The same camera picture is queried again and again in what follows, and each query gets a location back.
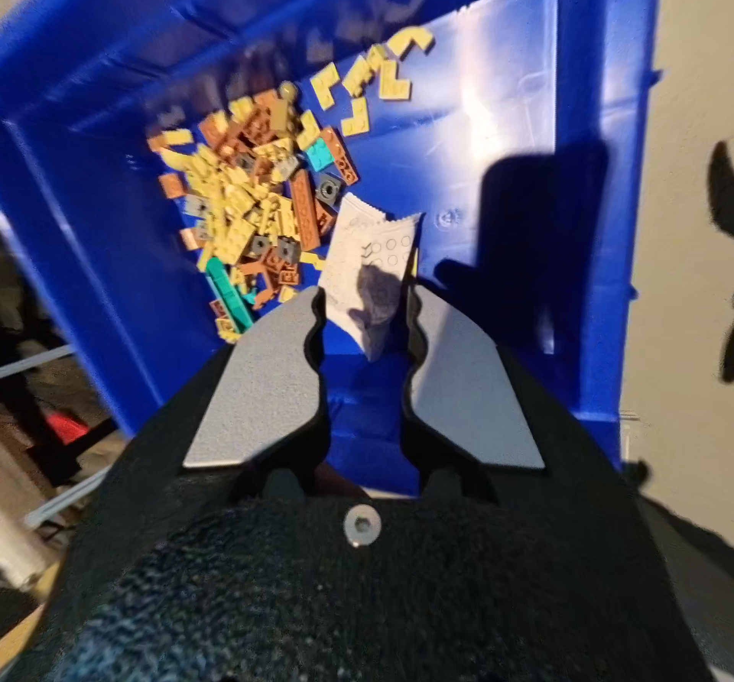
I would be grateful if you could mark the grey metal frame bar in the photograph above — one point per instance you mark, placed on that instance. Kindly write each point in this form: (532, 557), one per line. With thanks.
(34, 362)

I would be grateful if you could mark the long teal toy brick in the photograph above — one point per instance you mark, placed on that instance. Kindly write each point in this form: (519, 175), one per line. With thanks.
(226, 292)

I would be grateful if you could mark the torn white paper bag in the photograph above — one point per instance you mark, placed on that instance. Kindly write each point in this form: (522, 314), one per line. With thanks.
(373, 246)

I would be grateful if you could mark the pile of toy bricks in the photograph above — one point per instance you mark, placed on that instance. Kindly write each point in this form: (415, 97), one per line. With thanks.
(241, 200)

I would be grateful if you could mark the blue plastic bin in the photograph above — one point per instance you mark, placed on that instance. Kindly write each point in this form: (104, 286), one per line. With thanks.
(504, 91)

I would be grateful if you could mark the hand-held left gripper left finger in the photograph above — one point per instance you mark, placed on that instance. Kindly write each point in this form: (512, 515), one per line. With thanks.
(258, 395)

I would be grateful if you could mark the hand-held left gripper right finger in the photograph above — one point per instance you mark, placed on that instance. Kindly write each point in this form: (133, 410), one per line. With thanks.
(470, 395)

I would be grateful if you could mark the red object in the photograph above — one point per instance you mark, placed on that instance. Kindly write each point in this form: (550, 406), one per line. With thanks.
(69, 428)

